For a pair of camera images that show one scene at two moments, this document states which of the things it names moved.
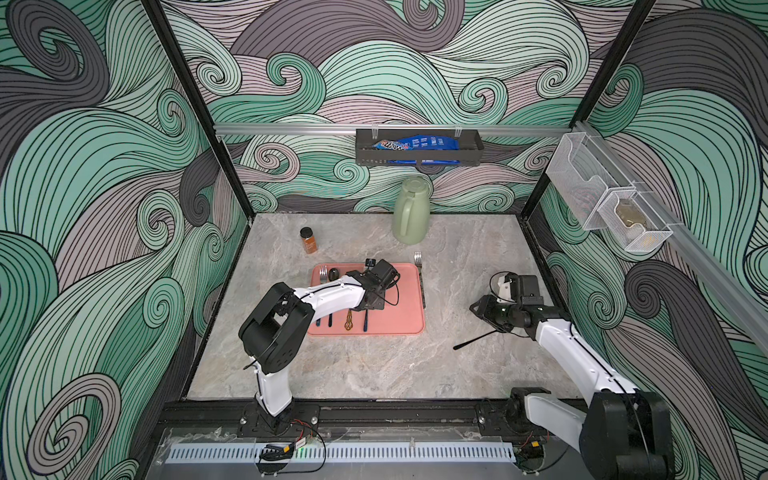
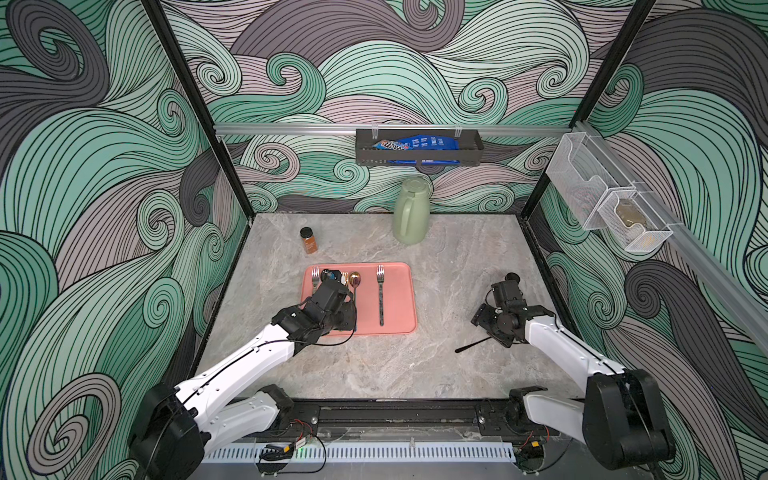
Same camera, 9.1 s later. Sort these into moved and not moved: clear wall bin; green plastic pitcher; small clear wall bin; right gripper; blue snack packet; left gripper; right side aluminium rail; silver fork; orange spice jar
Moved: silver fork; left gripper; right gripper
Not moved: green plastic pitcher; orange spice jar; small clear wall bin; clear wall bin; right side aluminium rail; blue snack packet
